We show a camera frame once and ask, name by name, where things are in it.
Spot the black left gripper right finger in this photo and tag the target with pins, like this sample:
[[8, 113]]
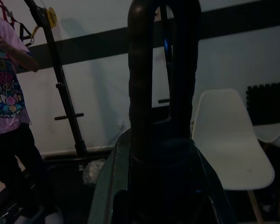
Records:
[[185, 70]]

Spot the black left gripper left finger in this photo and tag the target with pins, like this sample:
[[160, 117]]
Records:
[[140, 81]]

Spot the blue plastic dustpan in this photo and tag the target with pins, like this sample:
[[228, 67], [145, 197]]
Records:
[[107, 186]]

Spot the black metal gym rack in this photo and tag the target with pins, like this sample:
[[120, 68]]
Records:
[[60, 81]]

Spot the white plastic chair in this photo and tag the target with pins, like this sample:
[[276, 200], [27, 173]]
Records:
[[224, 140], [277, 134]]

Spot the black foam panel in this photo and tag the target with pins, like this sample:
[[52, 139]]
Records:
[[268, 105]]

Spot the clear plastic wrap bundle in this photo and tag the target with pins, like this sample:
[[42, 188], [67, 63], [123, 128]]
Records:
[[92, 173]]

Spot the yellow round disc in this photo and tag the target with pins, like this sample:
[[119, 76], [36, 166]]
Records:
[[51, 16]]

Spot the person in pink shirt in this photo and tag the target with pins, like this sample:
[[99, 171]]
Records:
[[4, 93]]

